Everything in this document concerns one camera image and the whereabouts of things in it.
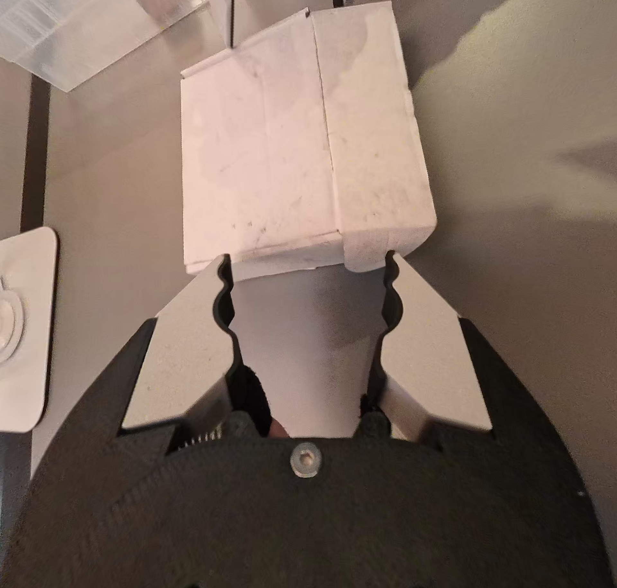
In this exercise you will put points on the person's left hand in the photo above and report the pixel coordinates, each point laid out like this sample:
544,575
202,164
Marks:
280,428

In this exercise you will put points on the white cardboard box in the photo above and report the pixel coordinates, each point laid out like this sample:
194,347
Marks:
270,164

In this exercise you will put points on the clear plastic bin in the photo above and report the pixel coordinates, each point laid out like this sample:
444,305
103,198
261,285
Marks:
72,24

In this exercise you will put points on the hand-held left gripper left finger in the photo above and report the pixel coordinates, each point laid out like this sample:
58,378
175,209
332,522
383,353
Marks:
183,366

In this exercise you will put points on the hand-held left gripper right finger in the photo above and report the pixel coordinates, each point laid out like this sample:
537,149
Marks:
429,366

